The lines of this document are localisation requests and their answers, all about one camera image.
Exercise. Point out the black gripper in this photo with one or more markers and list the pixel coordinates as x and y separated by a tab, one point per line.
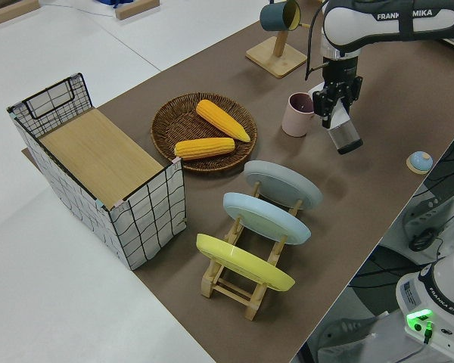
338	89

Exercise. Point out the pink mug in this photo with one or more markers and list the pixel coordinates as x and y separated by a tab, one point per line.
293	125

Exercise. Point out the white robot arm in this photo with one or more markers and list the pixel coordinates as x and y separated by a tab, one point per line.
363	19

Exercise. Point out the wooden mug rack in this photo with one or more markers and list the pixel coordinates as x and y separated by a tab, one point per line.
283	62

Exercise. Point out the brown table mat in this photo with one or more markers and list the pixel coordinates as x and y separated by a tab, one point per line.
382	170

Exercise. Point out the grey plate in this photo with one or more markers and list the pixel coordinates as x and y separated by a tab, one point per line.
283	181

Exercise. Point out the teal mug yellow inside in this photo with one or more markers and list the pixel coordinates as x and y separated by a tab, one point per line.
272	19

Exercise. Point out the yellow corn cob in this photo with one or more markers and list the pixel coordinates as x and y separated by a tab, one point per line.
204	148
221	119

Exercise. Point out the light blue plate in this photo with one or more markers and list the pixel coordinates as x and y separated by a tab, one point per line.
265	219

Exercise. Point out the grey power strip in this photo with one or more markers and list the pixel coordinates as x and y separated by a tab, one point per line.
344	332
423	217

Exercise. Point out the brown wicker basket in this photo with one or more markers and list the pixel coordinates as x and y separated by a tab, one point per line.
174	125

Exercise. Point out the yellow plate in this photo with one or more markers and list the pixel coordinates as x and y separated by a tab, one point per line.
242	261

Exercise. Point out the wooden block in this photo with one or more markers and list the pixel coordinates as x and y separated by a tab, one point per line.
7	11
136	8

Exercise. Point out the wooden plate rack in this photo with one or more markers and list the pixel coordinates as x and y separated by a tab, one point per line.
210	285

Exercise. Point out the white robot mounting platform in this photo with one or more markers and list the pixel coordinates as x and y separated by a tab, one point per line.
386	340

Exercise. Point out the blue object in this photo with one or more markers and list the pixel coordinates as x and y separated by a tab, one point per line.
111	2

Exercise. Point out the wooden board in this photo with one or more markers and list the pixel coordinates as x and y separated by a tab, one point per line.
98	159

